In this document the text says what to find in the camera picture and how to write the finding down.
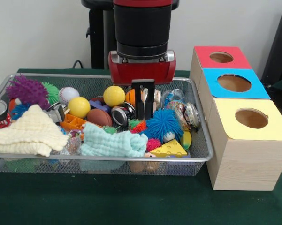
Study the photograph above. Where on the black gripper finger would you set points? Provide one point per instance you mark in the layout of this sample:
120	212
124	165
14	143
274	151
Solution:
139	105
149	105

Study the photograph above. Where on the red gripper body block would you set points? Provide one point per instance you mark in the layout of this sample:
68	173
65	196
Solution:
140	71

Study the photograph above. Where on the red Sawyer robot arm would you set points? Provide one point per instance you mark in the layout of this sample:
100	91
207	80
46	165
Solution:
143	28

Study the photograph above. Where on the shallow metal mesh bin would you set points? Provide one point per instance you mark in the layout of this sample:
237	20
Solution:
197	150

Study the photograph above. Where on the orange mini basketball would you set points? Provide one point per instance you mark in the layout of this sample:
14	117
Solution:
130	97

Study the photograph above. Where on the blue spiky rubber ball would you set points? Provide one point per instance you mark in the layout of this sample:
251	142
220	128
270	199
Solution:
165	124

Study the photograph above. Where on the yellow ball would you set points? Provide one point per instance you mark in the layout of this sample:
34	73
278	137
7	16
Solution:
114	96
78	106

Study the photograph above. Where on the brown mini football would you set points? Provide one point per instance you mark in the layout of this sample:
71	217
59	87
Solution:
98	117

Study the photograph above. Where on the yellow cheese wedge toy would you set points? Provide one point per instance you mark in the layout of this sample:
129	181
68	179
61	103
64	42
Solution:
170	148

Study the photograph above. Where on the mint knitted cloth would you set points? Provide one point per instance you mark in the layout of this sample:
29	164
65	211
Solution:
108	143

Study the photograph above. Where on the white mini baseball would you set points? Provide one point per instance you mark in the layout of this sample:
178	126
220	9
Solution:
68	95

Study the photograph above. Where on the dark green table cloth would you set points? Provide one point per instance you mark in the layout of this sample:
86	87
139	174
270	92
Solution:
131	201

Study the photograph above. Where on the cream knitted cloth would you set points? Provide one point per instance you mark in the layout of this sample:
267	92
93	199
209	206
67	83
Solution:
30	131

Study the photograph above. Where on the purple spiky monster toy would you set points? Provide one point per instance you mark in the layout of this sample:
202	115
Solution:
28	91

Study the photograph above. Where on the green cloth side table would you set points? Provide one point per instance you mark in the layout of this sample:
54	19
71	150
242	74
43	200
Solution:
281	84

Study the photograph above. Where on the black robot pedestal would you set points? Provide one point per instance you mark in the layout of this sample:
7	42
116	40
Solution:
96	35

